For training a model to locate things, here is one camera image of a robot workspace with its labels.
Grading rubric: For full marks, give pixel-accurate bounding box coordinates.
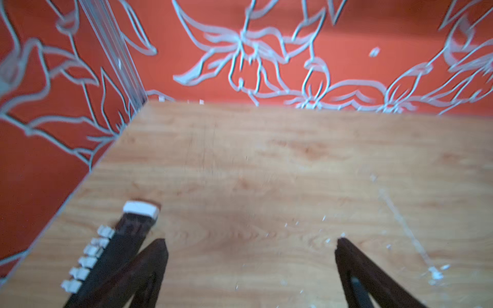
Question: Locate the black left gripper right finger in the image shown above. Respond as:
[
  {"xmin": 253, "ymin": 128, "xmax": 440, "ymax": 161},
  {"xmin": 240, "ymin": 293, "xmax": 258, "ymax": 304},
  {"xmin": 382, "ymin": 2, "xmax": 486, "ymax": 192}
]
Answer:
[{"xmin": 335, "ymin": 237, "xmax": 425, "ymax": 307}]

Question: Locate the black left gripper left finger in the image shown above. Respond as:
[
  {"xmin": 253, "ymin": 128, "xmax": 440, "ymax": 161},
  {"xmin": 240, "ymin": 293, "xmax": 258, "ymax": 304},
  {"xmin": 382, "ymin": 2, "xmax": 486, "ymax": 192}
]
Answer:
[{"xmin": 71, "ymin": 238, "xmax": 169, "ymax": 308}]

